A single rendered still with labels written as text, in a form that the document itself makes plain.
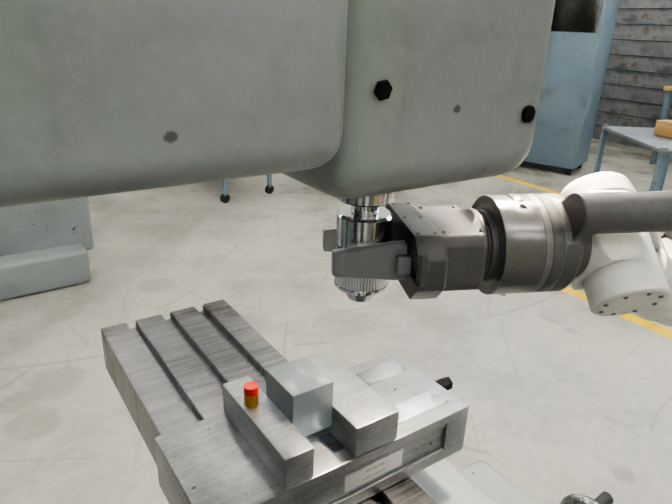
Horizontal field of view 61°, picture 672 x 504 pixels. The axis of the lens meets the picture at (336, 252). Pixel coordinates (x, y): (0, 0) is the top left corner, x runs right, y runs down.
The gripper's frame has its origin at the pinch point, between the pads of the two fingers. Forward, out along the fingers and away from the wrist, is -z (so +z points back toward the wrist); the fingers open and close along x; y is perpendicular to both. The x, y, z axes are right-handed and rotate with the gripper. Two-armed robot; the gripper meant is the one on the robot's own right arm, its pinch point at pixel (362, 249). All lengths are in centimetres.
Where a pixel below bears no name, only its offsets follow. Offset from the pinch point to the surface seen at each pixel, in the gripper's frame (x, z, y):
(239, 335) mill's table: -43, -12, 33
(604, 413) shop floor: -124, 129, 125
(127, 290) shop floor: -254, -76, 123
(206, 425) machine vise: -10.9, -15.1, 25.7
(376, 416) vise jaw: -5.3, 3.6, 22.0
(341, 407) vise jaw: -7.3, 0.1, 21.9
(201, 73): 18.6, -11.3, -15.9
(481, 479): -26, 28, 53
